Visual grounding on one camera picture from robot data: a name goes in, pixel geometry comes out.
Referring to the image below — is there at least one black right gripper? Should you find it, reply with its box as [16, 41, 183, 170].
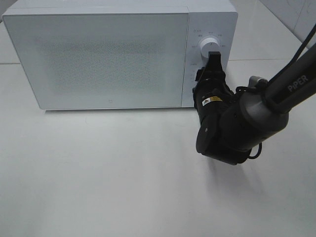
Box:
[193, 51, 236, 123]

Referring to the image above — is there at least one white microwave door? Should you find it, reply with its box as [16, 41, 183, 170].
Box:
[4, 14, 188, 110]

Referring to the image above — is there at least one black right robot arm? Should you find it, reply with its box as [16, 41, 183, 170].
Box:
[193, 47, 316, 165]

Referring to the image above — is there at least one upper white power knob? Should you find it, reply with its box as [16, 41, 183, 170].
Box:
[199, 36, 220, 58]

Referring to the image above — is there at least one white microwave oven body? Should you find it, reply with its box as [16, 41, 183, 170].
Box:
[1, 0, 238, 108]

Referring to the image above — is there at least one black camera cable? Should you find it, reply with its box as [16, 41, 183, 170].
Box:
[236, 24, 316, 160]

